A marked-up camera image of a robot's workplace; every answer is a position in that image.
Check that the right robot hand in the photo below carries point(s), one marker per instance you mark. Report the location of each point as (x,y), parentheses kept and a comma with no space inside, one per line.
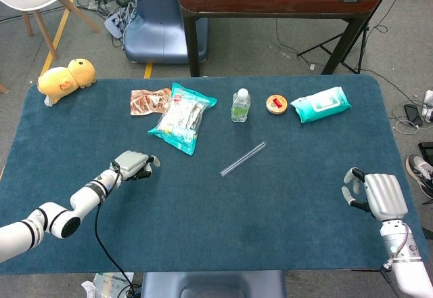
(385,196)

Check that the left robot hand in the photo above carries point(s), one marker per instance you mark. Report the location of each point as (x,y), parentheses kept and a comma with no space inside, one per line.
(130,162)

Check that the clear plastic tube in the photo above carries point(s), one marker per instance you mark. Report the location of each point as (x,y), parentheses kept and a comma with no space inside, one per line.
(242,160)

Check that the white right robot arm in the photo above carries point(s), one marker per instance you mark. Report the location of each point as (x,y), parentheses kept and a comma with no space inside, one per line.
(409,271)

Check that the blue robot base seat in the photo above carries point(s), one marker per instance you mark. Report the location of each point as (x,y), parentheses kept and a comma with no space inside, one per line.
(213,284)

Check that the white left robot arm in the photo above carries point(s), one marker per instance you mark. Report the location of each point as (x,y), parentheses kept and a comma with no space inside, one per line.
(50,220)

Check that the grey sneaker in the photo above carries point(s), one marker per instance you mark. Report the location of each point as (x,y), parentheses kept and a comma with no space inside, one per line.
(421,172)

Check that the black flat device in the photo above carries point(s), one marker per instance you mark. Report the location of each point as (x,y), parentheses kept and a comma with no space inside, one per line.
(427,152)

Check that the brown snack pouch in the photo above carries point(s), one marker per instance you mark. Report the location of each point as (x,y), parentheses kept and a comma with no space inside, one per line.
(145,101)

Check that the teal clear snack bag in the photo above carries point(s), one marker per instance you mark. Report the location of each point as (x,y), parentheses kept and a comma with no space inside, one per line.
(182,118)

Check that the black phone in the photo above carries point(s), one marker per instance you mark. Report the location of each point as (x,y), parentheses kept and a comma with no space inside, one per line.
(413,115)

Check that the blue table mat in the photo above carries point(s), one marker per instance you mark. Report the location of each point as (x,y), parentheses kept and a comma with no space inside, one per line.
(203,210)

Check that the white power strip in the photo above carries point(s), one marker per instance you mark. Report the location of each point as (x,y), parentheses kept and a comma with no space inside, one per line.
(429,108)

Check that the yellow plush duck toy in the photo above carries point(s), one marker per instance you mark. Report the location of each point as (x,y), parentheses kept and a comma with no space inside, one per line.
(64,81)

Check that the teal wet wipes pack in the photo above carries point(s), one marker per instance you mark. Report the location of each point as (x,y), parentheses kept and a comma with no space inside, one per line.
(319,105)

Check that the crumpled paper and bag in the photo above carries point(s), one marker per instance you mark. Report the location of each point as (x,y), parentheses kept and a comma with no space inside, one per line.
(105,282)

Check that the green label water bottle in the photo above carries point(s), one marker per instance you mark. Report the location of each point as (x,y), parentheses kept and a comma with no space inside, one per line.
(241,108)

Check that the blue grey machine base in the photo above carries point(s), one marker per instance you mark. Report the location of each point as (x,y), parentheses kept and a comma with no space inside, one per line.
(159,30)

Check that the grey power strip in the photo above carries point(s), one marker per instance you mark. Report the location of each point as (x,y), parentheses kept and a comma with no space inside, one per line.
(116,23)

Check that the round gold tin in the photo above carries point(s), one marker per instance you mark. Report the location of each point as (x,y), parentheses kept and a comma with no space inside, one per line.
(276,104)

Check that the black tripod stand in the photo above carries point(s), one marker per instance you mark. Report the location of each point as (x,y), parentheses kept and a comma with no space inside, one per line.
(318,44)

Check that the brown mahjong table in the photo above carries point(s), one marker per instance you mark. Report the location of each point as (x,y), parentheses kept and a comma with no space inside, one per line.
(277,3)

